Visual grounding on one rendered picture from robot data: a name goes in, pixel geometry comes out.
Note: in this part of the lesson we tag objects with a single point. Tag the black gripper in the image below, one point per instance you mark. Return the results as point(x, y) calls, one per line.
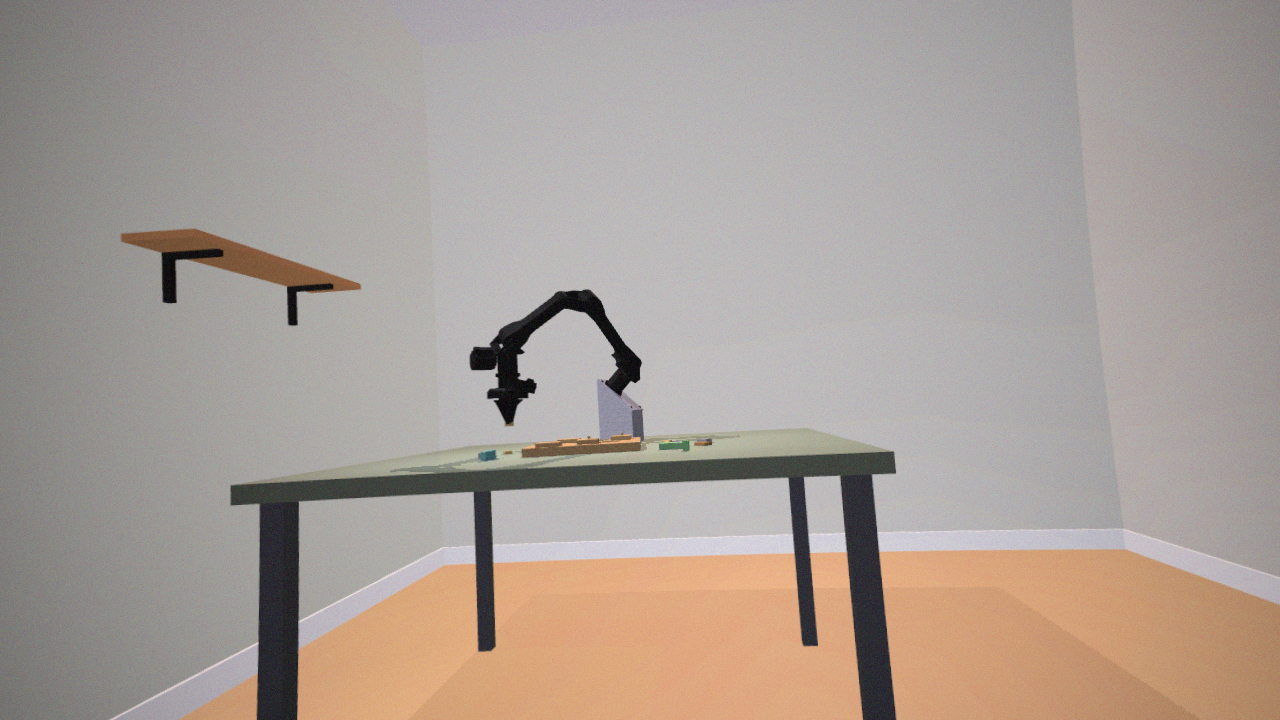
point(508, 399)

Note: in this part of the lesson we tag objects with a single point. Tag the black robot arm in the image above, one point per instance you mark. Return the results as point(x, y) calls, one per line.
point(516, 334)

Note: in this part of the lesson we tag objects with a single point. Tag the orange square puzzle board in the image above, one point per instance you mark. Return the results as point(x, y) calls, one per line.
point(572, 446)

